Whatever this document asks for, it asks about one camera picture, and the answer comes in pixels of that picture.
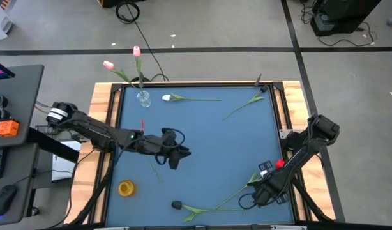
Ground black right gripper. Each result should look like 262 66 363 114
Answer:
252 160 290 207

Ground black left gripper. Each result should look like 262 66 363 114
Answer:
141 129 192 171

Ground white artificial tulip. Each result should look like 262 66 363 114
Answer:
214 170 269 210
162 92 222 103

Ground black artificial tulip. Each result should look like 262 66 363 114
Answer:
222 84 269 121
171 200 246 224

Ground pink artificial tulip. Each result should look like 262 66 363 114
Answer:
133 45 145 96
102 59 142 96

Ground clear glass vase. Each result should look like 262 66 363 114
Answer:
137 90 152 109

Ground blue table mat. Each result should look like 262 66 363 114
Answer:
105 86 295 227

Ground grey desk panel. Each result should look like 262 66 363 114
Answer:
0 142 40 226
0 63 45 150

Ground black equipment base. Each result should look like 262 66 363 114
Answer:
98 0 146 9

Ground orange box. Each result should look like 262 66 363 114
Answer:
0 119 20 138

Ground black computer mouse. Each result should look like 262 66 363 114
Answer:
0 184 19 217

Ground black headphones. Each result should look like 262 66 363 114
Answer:
0 93 10 128

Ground black equipment cabinet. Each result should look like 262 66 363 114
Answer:
310 0 382 36

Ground silver arm base bracket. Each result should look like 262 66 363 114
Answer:
278 128 294 140

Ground black aluminium table frame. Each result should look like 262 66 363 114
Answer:
103 81 299 228

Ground black floor cable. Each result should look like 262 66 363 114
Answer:
115 1 170 83

